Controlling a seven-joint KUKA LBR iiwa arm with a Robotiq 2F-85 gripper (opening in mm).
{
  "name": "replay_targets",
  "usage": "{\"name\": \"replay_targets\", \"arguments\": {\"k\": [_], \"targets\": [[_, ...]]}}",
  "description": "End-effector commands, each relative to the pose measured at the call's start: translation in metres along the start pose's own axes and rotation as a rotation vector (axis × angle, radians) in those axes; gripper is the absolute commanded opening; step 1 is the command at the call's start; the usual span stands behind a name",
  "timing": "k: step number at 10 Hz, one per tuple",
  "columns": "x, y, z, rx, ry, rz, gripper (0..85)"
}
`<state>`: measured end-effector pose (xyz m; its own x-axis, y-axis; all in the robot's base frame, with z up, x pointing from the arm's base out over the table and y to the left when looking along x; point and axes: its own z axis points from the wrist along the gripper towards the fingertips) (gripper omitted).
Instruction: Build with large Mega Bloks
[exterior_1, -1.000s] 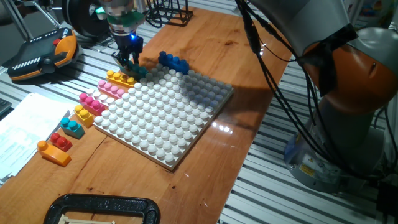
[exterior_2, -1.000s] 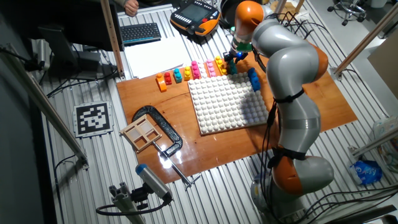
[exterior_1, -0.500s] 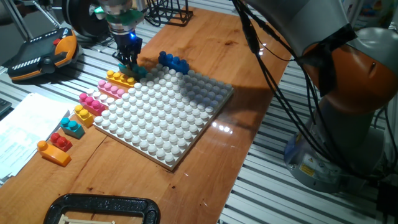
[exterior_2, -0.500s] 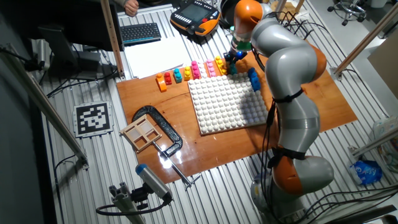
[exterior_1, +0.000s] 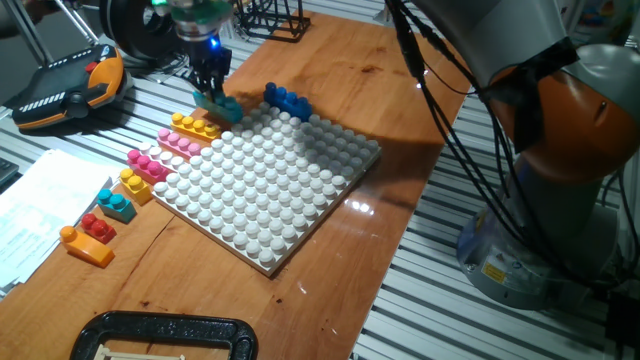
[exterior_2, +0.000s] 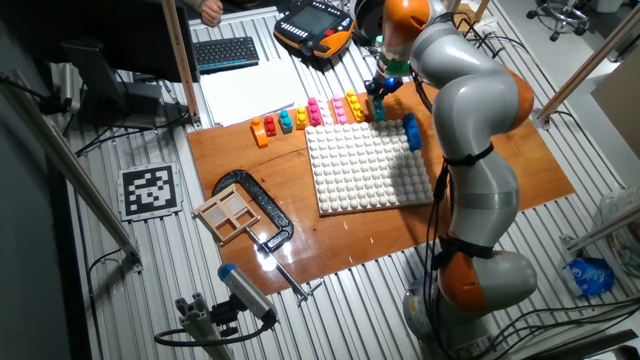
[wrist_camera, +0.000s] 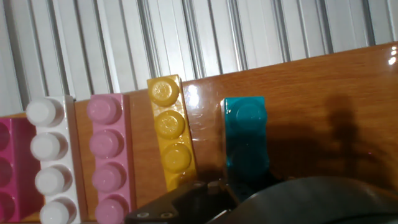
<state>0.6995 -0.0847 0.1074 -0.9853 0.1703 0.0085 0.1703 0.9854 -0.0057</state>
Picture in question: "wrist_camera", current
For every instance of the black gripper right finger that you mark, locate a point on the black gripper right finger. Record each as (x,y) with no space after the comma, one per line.
(273,179)

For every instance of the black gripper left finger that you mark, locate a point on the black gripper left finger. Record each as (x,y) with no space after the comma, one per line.
(186,202)

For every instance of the teal four-stud block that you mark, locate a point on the teal four-stud block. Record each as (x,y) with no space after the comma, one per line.
(245,140)

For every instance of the yellow four-stud block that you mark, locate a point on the yellow four-stud block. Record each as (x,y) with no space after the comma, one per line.
(172,155)

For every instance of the light pink four-stud block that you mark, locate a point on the light pink four-stud block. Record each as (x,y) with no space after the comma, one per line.
(109,177)

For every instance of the glossy wooden board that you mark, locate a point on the glossy wooden board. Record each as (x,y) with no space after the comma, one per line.
(311,93)

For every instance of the white four-stud block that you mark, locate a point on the white four-stud block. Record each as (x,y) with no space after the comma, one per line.
(49,180)

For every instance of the magenta three-stud block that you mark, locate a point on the magenta three-stud block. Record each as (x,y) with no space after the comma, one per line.
(21,174)

